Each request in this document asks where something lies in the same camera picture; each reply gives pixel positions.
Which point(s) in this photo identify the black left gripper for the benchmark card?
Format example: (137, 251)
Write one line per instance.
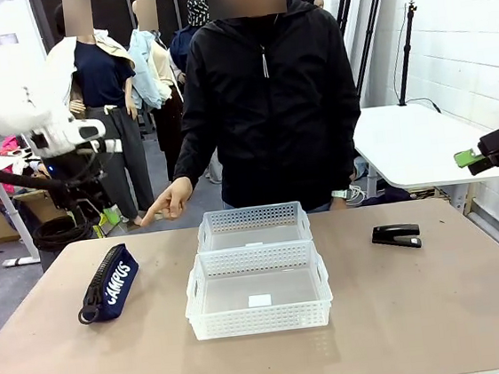
(74, 178)

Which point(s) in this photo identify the navy zip pencil case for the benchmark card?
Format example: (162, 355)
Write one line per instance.
(111, 277)

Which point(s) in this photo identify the person's right forearm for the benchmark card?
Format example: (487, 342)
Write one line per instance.
(193, 157)

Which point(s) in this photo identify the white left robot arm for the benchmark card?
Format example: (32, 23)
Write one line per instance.
(1, 115)

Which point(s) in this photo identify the person's left forearm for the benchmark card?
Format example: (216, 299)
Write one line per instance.
(345, 159)

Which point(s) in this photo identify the person's right hand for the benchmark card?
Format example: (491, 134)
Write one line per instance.
(175, 199)

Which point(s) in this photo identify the person's left hand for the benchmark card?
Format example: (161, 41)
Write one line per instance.
(338, 204)

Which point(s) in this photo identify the wooden pallet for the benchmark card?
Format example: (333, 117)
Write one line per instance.
(429, 195)

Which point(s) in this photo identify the white side table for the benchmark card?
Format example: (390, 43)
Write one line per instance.
(405, 144)

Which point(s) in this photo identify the black stapler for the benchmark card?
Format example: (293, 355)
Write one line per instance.
(395, 235)

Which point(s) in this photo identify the pink cloth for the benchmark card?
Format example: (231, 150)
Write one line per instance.
(8, 143)

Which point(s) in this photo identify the black light stand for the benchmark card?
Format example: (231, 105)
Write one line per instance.
(406, 59)

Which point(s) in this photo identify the white wristwatch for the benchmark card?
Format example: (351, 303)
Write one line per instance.
(341, 194)

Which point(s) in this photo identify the mannequin with navy shirt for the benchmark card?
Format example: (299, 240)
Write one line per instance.
(104, 77)

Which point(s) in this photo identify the white perforated plastic basket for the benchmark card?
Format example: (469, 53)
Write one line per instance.
(253, 218)
(259, 320)

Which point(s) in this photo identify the mannequin with light blue jacket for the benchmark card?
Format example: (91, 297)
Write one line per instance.
(161, 71)

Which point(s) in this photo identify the cream draped jacket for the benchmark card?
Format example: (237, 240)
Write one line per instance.
(114, 45)

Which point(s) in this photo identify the person in black jacket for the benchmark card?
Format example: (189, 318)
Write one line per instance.
(265, 127)

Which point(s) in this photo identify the mannequin with patterned hood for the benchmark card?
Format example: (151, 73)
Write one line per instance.
(197, 11)

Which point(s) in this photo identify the yellow-green frame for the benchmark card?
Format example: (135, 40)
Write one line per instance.
(98, 232)

